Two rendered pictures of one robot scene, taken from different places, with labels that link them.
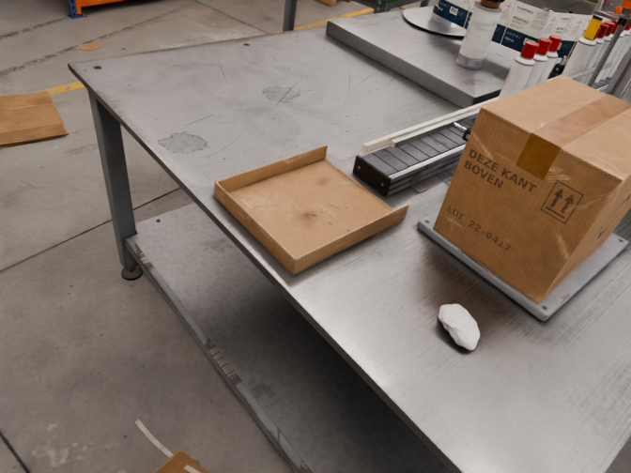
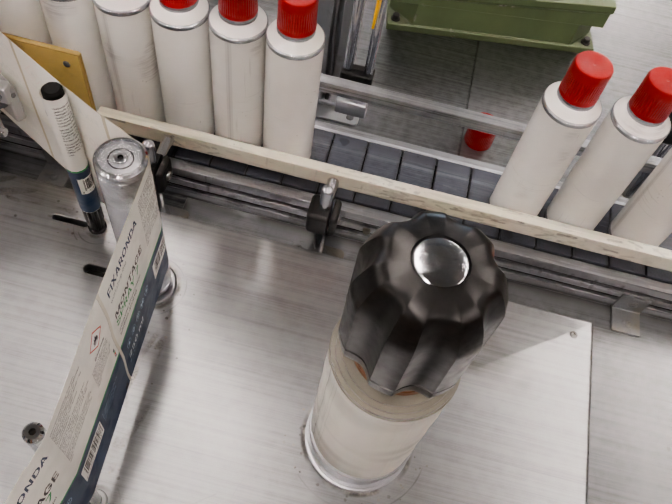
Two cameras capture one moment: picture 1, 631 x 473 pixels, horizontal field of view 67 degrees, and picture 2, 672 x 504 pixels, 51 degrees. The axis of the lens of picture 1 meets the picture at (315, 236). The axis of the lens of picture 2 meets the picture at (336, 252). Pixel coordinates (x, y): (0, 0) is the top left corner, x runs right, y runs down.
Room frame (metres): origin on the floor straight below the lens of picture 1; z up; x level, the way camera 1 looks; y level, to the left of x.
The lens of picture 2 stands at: (1.80, -0.29, 1.46)
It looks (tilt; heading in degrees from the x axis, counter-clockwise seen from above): 58 degrees down; 230
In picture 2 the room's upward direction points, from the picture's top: 12 degrees clockwise
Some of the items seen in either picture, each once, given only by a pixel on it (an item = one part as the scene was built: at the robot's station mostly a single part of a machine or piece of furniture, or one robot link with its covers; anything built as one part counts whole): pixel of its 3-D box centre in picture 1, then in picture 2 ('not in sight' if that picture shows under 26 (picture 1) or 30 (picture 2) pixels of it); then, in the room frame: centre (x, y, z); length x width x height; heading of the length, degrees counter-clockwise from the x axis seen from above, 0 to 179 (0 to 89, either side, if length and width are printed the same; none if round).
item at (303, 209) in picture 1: (312, 201); not in sight; (0.78, 0.02, 0.85); 0.30 x 0.26 x 0.04; 137
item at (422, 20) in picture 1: (440, 22); not in sight; (2.05, -0.34, 0.89); 0.31 x 0.31 x 0.01
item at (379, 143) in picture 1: (497, 100); (620, 249); (1.33, -0.43, 0.91); 1.07 x 0.01 x 0.02; 137
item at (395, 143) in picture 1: (527, 95); (644, 161); (1.28, -0.49, 0.96); 1.07 x 0.01 x 0.01; 137
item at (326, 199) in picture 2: not in sight; (323, 224); (1.57, -0.60, 0.89); 0.03 x 0.03 x 0.12; 47
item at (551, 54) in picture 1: (539, 73); (548, 145); (1.38, -0.53, 0.98); 0.05 x 0.05 x 0.20
